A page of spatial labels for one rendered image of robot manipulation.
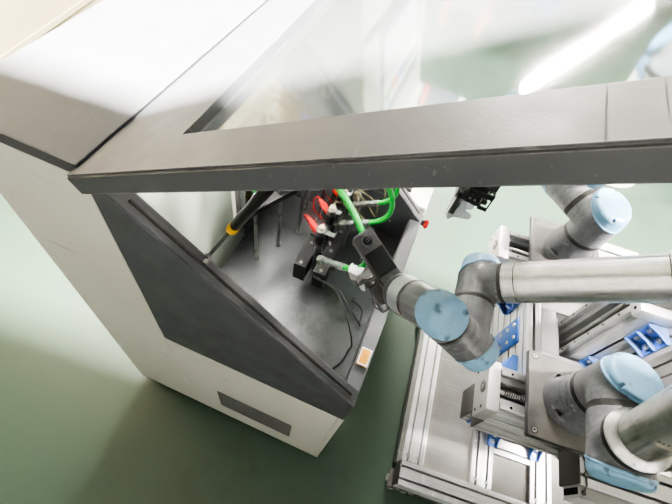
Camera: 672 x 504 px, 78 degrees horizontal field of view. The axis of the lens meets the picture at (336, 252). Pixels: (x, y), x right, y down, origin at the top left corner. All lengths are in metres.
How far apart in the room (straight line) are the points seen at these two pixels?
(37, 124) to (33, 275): 1.79
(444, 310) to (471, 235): 2.17
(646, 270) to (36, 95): 1.03
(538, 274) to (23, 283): 2.35
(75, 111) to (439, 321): 0.70
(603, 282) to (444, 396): 1.35
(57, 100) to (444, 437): 1.75
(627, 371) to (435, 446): 1.06
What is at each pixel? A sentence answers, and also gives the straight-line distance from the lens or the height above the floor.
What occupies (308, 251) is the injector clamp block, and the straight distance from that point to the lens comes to 1.25.
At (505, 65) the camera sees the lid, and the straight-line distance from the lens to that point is 0.53.
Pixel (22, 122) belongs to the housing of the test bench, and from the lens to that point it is 0.88.
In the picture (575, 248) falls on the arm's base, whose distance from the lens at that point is 1.42.
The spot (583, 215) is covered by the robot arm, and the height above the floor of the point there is 1.21.
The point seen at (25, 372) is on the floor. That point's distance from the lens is 2.37.
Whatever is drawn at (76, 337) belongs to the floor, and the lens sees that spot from 2.36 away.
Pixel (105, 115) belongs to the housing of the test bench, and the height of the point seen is 1.50.
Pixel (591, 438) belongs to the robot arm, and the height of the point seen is 1.21.
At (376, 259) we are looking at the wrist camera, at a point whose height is 1.36.
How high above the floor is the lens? 2.02
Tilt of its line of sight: 55 degrees down
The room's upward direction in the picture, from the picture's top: 15 degrees clockwise
